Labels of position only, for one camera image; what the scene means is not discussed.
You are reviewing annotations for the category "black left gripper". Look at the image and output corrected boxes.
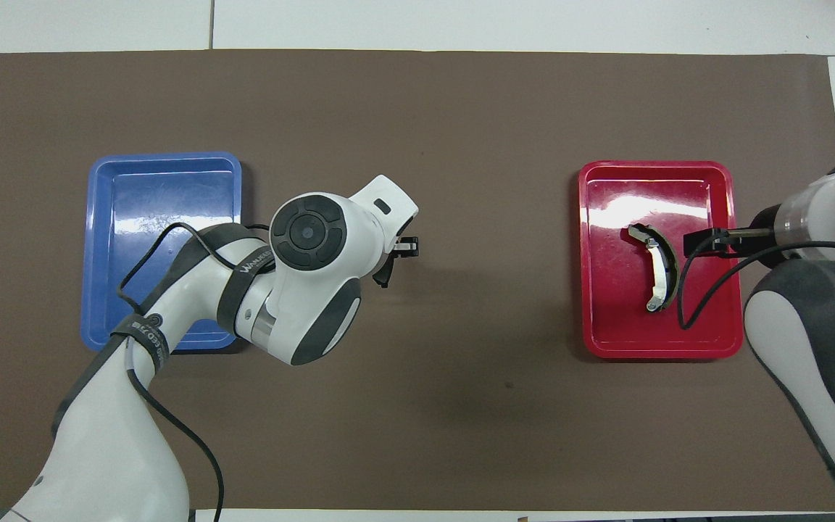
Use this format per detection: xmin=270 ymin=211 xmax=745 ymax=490
xmin=372 ymin=236 xmax=420 ymax=289

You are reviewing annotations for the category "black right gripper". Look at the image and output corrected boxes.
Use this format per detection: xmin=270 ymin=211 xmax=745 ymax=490
xmin=682 ymin=227 xmax=779 ymax=259

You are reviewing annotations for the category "curved silver brake shoe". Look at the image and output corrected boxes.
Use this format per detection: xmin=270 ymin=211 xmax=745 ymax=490
xmin=627 ymin=223 xmax=681 ymax=313

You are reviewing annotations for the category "red plastic tray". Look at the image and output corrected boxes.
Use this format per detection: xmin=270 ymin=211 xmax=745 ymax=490
xmin=578 ymin=160 xmax=744 ymax=360

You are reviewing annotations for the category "brown table mat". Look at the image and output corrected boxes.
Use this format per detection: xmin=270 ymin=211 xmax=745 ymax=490
xmin=0 ymin=49 xmax=835 ymax=512

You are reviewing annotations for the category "blue plastic tray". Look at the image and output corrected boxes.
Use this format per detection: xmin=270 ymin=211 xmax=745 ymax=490
xmin=81 ymin=152 xmax=243 ymax=353

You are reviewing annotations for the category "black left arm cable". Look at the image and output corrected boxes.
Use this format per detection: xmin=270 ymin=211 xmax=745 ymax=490
xmin=117 ymin=221 xmax=273 ymax=522

